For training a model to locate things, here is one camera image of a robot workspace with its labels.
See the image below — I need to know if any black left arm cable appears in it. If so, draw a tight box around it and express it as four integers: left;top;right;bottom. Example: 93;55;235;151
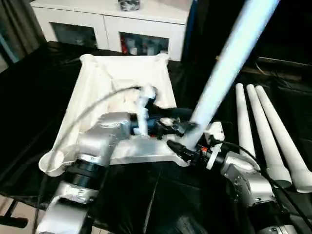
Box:
34;85;142;234

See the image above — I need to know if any black panel with blue edge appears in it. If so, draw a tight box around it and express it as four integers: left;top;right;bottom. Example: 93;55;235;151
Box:
181;0;220;63

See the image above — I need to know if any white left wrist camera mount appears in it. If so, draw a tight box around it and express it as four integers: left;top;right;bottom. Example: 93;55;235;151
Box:
132;85;157;137

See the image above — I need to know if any black floor stand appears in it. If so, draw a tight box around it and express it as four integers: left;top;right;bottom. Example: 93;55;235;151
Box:
0;194;29;229

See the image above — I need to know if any black mat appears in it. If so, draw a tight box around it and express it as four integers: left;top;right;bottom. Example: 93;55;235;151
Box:
0;40;312;234

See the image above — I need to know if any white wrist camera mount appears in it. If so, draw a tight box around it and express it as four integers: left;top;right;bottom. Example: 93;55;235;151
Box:
203;121;224;169
132;85;157;137

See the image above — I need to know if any white plastic table top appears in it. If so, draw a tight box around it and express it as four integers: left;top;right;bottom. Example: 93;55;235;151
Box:
39;53;196;177

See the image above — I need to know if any white plastic table leg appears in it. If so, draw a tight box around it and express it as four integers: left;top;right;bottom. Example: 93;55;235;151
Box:
254;85;312;194
246;83;293;189
234;83;257;159
183;0;280;151

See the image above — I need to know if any black and white bundle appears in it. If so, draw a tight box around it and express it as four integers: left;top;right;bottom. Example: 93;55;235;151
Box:
117;0;142;13

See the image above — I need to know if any white glass-door cabinet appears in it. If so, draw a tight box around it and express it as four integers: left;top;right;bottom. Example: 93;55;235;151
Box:
31;0;190;62

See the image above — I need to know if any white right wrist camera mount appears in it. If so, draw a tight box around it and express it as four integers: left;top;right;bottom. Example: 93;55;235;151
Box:
203;121;224;169

